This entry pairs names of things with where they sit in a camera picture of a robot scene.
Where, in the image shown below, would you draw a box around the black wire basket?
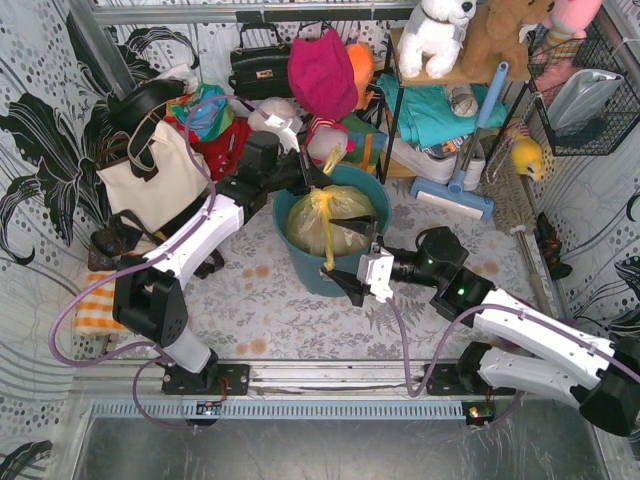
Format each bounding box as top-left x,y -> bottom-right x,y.
528,22 -> 639,157

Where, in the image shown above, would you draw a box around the red cloth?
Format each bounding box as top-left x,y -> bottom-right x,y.
191,118 -> 252,181

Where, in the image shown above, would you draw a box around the pink plush toy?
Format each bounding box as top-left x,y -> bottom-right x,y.
540,0 -> 603,61

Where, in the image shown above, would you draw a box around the brown teddy bear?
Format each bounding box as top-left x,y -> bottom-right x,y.
461,0 -> 555,81

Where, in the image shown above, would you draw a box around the white plush dog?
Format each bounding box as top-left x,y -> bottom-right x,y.
398,0 -> 477,79

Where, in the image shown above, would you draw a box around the magenta cloth bag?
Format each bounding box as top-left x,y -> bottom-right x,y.
287,27 -> 358,121

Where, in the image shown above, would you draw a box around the yellow plastic trash bag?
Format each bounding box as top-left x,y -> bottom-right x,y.
284,151 -> 377,270

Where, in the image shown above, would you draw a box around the silver foil pouch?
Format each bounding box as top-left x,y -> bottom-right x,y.
547,69 -> 625,130

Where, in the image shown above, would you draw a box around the grey stuffed ball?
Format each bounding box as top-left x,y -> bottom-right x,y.
443,84 -> 478,118

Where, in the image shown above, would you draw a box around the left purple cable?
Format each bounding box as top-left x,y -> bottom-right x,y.
48,94 -> 261,429

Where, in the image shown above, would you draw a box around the orange white checked towel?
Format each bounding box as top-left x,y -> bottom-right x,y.
74,280 -> 127,336

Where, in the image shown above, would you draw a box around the rainbow striped cloth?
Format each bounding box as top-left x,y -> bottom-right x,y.
341,113 -> 388,170

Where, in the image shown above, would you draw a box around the brown patterned handbag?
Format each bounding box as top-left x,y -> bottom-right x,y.
87,208 -> 195,272

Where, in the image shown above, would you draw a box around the yellow plush duck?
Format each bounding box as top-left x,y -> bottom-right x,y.
506,124 -> 543,181

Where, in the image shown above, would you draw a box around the colourful patterned cloth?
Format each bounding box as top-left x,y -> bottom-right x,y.
164,83 -> 234,143

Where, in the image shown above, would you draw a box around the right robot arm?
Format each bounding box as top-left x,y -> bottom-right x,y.
323,215 -> 639,437

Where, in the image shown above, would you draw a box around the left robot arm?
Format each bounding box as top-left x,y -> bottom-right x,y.
113,126 -> 330,395

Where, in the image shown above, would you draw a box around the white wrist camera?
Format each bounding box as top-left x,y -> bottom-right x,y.
264,115 -> 303,152
356,248 -> 394,303

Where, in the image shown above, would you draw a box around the cream canvas tote bag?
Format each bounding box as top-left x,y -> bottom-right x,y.
98,121 -> 210,231

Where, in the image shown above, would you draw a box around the blue lint roller mop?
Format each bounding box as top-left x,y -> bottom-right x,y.
410,61 -> 509,221

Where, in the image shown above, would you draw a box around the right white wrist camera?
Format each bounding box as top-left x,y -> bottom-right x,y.
356,248 -> 394,303

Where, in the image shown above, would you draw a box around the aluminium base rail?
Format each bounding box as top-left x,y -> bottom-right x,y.
73,360 -> 427,400

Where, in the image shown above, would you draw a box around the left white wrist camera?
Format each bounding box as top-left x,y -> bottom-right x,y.
264,115 -> 303,152

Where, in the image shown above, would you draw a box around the teal plastic trash bin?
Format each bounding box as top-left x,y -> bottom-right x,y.
273,164 -> 392,297

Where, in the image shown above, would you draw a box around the black orange toy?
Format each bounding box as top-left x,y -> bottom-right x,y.
534,212 -> 573,281

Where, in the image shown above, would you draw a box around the pink doll striped clothes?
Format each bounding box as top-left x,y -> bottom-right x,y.
306,116 -> 355,165

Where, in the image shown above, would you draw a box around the black hat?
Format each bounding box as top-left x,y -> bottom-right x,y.
107,79 -> 186,133

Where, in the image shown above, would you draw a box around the white fluffy plush lamb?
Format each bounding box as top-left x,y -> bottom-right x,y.
247,97 -> 302,133

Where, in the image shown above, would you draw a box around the black leather handbag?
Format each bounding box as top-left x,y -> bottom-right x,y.
228,22 -> 294,100

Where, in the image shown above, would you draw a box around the teal folded cloth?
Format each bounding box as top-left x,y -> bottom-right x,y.
376,73 -> 507,147

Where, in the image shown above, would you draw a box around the orange plush toy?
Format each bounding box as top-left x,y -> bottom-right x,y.
346,42 -> 375,110

